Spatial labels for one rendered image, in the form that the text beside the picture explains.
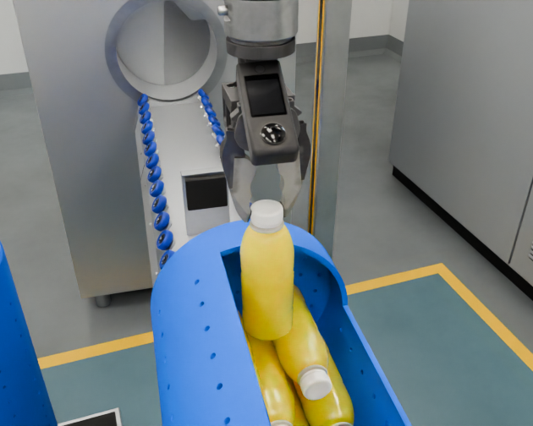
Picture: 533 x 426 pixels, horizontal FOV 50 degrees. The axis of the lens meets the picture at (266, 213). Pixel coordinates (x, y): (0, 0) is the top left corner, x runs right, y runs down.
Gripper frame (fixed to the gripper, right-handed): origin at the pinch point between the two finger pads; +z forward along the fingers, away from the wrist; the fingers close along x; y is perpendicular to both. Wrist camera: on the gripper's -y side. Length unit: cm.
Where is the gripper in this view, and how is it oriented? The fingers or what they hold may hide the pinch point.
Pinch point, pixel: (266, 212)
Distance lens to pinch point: 67.7
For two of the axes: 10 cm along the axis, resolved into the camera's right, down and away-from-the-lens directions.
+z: 0.1, 8.5, 5.3
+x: -9.7, 1.3, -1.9
